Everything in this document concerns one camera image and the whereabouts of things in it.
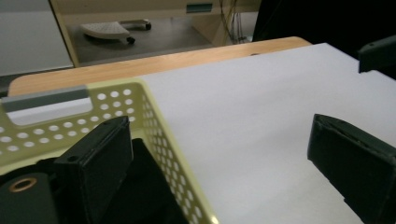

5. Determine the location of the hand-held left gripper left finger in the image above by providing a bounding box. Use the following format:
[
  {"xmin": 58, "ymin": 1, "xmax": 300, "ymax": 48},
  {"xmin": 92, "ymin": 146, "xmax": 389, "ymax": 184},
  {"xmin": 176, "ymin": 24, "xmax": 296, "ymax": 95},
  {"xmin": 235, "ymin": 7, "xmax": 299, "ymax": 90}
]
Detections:
[{"xmin": 53, "ymin": 116, "xmax": 134, "ymax": 224}]

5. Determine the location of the black curtain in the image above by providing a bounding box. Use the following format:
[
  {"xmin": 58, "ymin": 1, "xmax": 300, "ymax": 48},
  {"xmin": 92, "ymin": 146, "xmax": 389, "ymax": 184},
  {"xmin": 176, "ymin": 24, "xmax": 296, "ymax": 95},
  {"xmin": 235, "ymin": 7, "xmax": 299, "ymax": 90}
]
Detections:
[{"xmin": 251, "ymin": 0, "xmax": 396, "ymax": 80}]

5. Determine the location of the black garment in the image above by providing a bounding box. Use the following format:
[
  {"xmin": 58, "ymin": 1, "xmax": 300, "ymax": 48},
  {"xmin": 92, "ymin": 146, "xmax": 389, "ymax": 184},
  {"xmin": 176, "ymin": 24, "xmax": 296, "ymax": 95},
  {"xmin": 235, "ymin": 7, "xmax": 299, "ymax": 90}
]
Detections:
[{"xmin": 0, "ymin": 137, "xmax": 190, "ymax": 224}]

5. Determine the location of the pale yellow perforated plastic basket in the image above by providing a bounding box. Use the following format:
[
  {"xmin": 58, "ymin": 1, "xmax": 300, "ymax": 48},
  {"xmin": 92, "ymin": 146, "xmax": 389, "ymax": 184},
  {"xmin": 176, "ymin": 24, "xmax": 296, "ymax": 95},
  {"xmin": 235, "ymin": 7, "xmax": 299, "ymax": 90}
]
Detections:
[{"xmin": 0, "ymin": 77, "xmax": 219, "ymax": 224}]

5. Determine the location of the white wheeled stand base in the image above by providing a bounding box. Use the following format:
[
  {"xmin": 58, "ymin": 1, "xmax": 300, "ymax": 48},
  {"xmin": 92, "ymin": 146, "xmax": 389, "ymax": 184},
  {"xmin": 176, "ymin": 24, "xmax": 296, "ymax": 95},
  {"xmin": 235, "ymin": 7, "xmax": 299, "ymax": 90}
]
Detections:
[{"xmin": 79, "ymin": 19, "xmax": 153, "ymax": 45}]

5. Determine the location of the bundle of hanging cables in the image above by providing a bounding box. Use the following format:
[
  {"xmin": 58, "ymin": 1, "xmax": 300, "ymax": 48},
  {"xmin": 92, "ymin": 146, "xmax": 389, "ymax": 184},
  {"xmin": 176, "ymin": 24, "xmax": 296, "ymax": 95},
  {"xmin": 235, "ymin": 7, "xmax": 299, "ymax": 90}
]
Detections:
[{"xmin": 219, "ymin": 0, "xmax": 250, "ymax": 45}]

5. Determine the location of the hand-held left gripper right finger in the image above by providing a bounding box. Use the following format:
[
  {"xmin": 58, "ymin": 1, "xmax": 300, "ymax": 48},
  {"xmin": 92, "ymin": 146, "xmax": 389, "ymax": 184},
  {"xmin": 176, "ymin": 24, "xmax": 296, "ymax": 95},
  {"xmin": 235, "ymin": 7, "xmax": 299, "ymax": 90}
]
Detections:
[{"xmin": 306, "ymin": 113, "xmax": 396, "ymax": 224}]

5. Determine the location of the teal rectangular desk label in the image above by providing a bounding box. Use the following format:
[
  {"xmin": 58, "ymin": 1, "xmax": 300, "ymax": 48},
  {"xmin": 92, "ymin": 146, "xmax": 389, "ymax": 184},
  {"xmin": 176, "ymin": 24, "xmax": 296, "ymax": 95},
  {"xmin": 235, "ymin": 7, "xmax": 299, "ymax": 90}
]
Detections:
[{"xmin": 185, "ymin": 2, "xmax": 214, "ymax": 14}]

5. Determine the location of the wooden cabinet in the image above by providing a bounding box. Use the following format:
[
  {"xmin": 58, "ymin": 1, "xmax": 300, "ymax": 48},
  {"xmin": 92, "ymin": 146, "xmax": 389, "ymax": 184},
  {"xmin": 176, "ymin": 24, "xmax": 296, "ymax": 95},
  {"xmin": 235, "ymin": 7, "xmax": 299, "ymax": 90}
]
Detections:
[{"xmin": 49, "ymin": 0, "xmax": 263, "ymax": 68}]

